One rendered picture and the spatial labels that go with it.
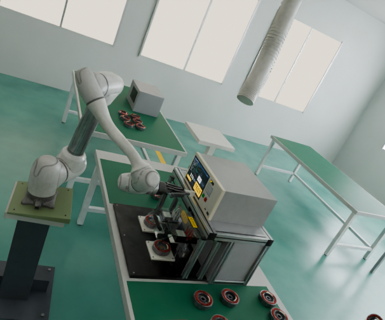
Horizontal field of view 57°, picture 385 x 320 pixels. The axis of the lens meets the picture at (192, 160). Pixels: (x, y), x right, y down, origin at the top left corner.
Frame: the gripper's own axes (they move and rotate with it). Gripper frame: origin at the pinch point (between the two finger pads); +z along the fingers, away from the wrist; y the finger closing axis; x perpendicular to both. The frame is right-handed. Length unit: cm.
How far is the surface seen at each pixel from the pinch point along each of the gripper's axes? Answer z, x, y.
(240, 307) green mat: 37, -43, 42
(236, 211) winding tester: 24.5, 2.1, 14.3
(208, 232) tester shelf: 6.8, -7.5, 24.2
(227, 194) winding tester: 13.6, 11.6, 14.3
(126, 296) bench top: -29, -43, 36
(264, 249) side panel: 48, -14, 25
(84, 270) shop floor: -23, -118, -55
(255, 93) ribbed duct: 80, 47, -102
